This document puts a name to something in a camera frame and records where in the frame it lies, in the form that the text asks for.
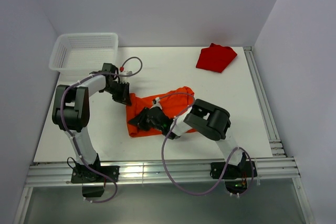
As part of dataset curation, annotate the orange t-shirt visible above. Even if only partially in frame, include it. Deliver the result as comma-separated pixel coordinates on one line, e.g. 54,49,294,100
125,86,194,137

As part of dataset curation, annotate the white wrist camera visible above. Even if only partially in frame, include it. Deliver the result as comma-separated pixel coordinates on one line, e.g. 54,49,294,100
119,66,133,78
152,97,162,109

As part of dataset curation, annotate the white perforated plastic basket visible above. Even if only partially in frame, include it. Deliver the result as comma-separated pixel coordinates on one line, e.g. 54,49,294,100
49,33,119,76

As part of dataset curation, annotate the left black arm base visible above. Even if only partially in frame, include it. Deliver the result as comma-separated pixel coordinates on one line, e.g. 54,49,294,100
71,166,120,198

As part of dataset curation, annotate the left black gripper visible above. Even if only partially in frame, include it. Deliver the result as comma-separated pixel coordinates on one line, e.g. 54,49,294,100
103,81,132,106

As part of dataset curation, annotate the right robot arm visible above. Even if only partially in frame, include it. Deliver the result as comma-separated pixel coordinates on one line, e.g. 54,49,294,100
128,97,246,177

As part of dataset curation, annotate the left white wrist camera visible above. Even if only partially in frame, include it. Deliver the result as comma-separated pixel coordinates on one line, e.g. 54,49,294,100
119,66,133,78

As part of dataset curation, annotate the aluminium side rail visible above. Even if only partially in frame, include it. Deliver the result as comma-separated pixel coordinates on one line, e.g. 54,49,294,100
243,47,287,158

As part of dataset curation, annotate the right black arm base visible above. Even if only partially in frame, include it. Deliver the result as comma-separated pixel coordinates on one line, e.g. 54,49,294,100
209,161,258,190

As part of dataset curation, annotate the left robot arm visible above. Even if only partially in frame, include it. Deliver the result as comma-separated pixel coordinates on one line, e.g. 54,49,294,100
52,63,132,182

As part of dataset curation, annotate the red folded t-shirt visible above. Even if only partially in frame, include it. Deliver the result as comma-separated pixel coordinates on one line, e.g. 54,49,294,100
196,43,237,73

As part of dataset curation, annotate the aluminium front rail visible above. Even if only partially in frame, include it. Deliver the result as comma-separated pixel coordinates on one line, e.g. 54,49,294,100
24,157,300,187

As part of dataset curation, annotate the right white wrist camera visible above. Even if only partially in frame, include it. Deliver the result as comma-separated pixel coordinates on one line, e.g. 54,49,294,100
152,97,162,109

